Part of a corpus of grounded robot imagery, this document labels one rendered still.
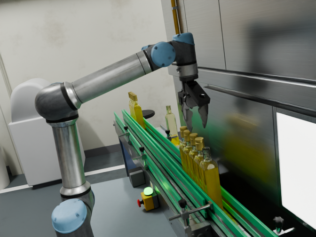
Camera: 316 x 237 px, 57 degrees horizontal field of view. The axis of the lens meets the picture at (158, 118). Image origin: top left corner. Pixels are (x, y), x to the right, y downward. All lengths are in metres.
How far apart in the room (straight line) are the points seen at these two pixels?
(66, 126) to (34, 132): 2.65
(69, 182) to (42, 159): 2.68
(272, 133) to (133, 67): 0.47
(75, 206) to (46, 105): 0.37
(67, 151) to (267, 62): 0.74
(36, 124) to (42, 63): 0.99
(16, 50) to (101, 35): 1.14
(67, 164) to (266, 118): 0.71
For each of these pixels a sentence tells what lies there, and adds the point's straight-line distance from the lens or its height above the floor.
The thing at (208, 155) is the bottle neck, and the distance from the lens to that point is 1.10.
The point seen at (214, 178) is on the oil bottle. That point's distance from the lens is 1.13.
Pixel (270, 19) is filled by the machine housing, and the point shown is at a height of 1.56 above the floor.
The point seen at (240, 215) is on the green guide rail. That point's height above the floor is 0.91.
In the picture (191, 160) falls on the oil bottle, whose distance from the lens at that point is 1.22.
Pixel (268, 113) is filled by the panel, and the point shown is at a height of 1.29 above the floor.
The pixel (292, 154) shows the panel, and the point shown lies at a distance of 0.90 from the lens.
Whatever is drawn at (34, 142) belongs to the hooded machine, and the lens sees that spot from 3.77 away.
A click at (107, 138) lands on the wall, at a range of 4.39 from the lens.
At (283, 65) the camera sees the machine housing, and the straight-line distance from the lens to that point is 0.88.
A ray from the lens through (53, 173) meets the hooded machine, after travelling 3.88.
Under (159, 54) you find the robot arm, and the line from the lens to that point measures 0.89.
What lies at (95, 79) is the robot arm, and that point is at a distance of 0.91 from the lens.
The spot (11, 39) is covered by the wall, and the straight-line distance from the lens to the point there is 4.41.
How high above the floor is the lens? 1.58
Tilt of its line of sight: 16 degrees down
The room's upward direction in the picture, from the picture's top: 10 degrees counter-clockwise
